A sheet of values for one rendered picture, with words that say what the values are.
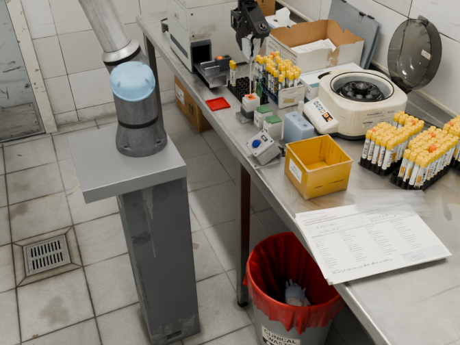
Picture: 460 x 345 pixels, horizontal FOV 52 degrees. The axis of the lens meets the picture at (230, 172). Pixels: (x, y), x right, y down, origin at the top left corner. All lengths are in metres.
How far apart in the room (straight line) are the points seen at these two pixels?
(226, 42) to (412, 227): 1.03
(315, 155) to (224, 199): 1.27
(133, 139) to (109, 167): 0.10
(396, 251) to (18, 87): 2.52
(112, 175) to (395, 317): 0.78
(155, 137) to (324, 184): 0.49
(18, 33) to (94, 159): 1.74
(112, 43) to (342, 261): 0.84
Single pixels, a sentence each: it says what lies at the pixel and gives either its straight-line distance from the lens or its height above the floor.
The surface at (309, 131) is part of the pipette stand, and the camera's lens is 1.37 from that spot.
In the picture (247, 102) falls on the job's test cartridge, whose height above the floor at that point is 0.94.
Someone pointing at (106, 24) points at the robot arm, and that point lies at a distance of 1.36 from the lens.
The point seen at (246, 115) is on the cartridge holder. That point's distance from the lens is 1.55.
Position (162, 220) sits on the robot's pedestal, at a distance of 1.50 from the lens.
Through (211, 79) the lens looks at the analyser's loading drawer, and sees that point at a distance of 1.71.
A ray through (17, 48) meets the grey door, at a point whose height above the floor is 0.60.
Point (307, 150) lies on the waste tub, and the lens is 1.34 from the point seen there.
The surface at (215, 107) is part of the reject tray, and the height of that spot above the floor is 0.88.
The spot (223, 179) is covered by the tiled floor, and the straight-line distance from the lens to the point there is 2.70.
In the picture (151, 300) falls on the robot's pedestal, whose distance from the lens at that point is 1.77.
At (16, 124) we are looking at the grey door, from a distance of 3.28.
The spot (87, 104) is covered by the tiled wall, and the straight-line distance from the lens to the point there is 3.33.
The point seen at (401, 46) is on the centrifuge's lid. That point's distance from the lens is 1.70.
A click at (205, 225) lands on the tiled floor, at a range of 2.43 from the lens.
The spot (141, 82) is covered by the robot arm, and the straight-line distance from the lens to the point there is 1.28.
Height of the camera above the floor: 1.72
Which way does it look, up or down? 39 degrees down
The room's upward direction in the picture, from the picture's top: 1 degrees counter-clockwise
